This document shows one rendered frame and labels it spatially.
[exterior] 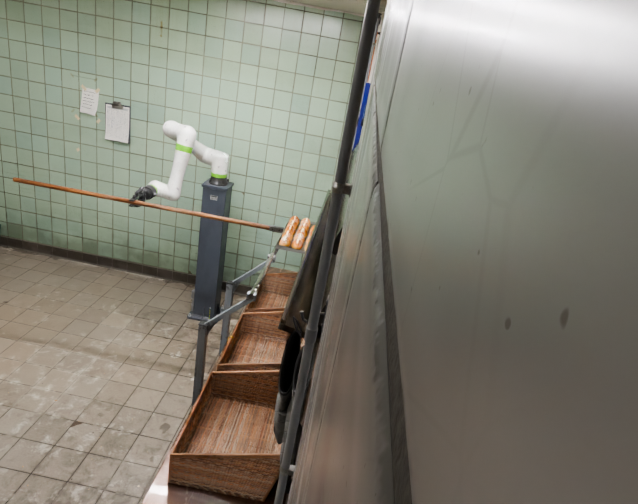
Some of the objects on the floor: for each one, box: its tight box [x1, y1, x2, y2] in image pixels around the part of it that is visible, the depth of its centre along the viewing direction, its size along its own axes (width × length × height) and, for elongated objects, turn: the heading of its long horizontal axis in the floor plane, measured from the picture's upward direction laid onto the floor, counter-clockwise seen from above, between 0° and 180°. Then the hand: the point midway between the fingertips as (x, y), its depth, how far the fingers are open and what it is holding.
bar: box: [192, 241, 279, 407], centre depth 302 cm, size 31×127×118 cm, turn 152°
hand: (133, 201), depth 308 cm, fingers closed on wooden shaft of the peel, 3 cm apart
